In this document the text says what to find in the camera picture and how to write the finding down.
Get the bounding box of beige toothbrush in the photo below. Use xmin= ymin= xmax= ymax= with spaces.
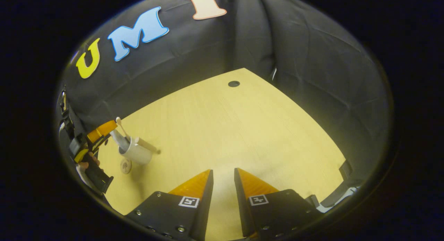
xmin=115 ymin=117 xmax=131 ymax=144

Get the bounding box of black backdrop cloth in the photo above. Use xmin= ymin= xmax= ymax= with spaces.
xmin=55 ymin=0 xmax=394 ymax=200

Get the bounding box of light wooden desktop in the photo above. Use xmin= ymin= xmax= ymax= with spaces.
xmin=98 ymin=68 xmax=348 ymax=241

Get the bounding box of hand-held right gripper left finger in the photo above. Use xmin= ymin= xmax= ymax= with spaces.
xmin=125 ymin=169 xmax=214 ymax=241

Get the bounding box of white cup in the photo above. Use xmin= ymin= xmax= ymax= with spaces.
xmin=118 ymin=137 xmax=161 ymax=165

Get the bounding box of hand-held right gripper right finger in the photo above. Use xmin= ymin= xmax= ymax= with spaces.
xmin=234 ymin=167 xmax=322 ymax=241

